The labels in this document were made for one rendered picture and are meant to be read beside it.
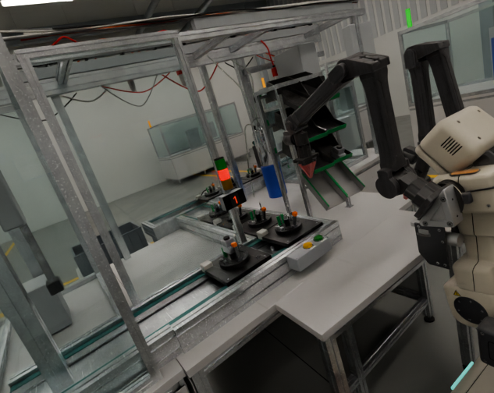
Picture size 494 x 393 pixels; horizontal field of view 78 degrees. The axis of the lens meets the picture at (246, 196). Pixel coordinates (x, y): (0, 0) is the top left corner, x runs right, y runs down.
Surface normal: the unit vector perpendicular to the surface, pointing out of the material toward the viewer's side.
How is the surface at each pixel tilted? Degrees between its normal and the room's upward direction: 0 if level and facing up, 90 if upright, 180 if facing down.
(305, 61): 90
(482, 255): 90
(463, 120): 48
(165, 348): 90
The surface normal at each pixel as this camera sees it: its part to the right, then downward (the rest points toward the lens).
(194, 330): 0.55, 0.06
